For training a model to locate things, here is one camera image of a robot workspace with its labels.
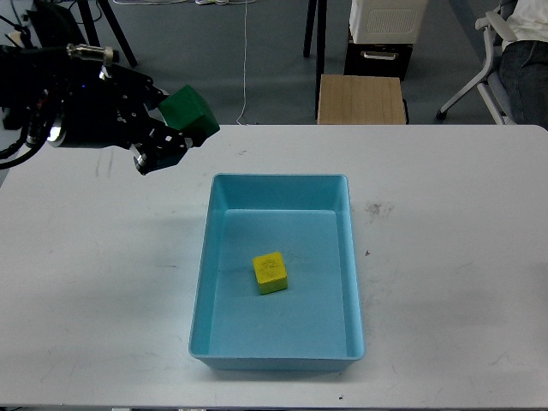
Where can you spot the white perforated appliance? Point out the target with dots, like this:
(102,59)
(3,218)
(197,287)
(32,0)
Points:
(386,22)

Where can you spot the seated person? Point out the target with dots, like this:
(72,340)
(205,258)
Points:
(523,66)

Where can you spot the black drawer box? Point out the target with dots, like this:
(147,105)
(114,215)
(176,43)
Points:
(379,60)

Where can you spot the green cube block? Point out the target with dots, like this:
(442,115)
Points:
(187,112)

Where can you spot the wooden box centre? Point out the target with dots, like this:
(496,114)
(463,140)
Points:
(360,100)

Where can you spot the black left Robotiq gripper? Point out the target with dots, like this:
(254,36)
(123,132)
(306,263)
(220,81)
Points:
(110,108)

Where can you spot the white office chair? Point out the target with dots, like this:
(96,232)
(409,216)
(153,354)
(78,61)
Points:
(495,30)

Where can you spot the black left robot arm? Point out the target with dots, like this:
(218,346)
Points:
(35,80)

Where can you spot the light blue plastic bin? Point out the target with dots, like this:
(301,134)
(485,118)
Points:
(315,323)

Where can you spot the black table legs centre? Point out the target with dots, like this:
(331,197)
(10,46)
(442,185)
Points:
(316,24)

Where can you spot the black tripod legs left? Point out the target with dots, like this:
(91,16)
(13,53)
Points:
(115,30)

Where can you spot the yellow cube block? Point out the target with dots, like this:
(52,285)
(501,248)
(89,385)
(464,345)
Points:
(270,273)

